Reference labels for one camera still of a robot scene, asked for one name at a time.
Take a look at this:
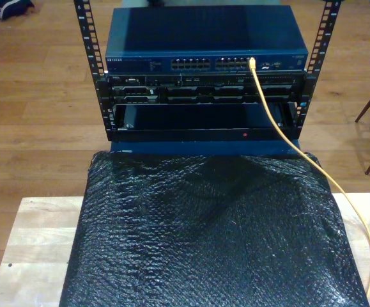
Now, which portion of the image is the blue rack base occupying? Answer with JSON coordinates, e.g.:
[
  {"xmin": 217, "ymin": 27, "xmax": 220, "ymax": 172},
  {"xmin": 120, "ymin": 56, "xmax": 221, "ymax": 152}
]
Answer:
[{"xmin": 109, "ymin": 140, "xmax": 302, "ymax": 157}]

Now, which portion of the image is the black bubble wrap mat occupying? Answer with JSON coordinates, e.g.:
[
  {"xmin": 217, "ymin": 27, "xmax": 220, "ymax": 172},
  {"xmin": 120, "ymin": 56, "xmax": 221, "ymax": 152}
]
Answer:
[{"xmin": 58, "ymin": 150, "xmax": 370, "ymax": 307}]

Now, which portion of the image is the black perforated rack post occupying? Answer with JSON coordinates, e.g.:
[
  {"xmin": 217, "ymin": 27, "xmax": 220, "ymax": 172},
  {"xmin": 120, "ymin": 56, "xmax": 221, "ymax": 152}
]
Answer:
[
  {"xmin": 291, "ymin": 0, "xmax": 343, "ymax": 140},
  {"xmin": 73, "ymin": 0, "xmax": 115, "ymax": 141}
]

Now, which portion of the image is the yellow network cable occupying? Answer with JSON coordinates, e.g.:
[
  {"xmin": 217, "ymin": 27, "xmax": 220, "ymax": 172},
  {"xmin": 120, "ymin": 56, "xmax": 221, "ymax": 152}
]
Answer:
[{"xmin": 247, "ymin": 56, "xmax": 370, "ymax": 297}]

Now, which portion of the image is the black rack server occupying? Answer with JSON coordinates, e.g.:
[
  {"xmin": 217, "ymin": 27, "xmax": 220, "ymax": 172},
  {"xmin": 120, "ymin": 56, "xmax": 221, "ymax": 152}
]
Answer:
[{"xmin": 96, "ymin": 72, "xmax": 315, "ymax": 106}]

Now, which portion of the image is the dark blue sneaker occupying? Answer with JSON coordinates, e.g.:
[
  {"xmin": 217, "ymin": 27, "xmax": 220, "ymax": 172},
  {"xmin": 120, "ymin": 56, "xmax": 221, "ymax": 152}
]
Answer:
[{"xmin": 0, "ymin": 0, "xmax": 35, "ymax": 21}]

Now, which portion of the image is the blue network switch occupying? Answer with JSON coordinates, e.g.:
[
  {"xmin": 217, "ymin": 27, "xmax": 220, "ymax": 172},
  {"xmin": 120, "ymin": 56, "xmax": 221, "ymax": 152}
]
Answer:
[{"xmin": 104, "ymin": 5, "xmax": 309, "ymax": 75}]

